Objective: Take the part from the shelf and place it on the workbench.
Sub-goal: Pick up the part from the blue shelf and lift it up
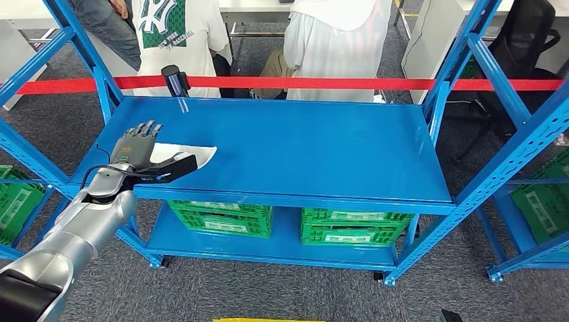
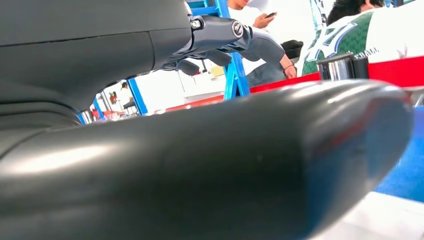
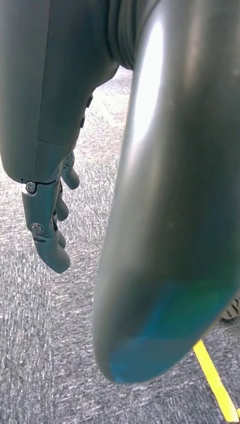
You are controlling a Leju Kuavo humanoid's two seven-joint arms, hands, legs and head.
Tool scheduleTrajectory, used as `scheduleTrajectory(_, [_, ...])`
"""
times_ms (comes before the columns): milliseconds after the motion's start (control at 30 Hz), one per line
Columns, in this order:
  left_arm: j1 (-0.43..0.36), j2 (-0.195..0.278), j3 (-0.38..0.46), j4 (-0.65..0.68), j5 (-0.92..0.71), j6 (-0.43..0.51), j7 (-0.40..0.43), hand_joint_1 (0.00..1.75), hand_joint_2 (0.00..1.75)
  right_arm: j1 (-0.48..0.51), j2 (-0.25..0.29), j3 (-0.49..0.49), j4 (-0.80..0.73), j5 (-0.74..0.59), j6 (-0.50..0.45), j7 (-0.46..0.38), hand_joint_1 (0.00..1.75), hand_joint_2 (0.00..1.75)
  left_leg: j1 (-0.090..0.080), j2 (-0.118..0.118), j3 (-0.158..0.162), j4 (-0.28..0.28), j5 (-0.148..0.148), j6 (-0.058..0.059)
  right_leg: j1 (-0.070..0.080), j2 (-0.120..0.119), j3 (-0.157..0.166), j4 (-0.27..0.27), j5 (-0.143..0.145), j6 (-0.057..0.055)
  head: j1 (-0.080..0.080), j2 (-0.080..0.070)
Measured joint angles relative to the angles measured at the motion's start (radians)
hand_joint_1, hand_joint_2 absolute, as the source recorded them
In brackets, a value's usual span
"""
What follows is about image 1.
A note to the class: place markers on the white curved plastic part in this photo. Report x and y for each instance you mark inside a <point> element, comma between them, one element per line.
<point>206,153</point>

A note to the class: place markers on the person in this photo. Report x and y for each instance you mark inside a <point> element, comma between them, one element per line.
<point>333,53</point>
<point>111,31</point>
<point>195,53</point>

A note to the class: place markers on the white desk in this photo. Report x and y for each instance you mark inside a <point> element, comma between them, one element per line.
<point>13,44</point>
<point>253,5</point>
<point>422,53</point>

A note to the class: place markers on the red barrier belt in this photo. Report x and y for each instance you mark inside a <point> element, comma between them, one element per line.
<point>311,83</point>

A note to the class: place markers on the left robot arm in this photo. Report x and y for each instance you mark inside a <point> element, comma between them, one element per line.
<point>89,222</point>

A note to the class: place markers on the black stanchion post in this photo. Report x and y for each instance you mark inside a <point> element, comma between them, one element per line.
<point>173,80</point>

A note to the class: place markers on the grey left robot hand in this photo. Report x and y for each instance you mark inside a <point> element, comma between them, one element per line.
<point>133,149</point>

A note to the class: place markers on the black office chair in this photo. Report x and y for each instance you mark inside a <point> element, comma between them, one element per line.
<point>524,35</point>

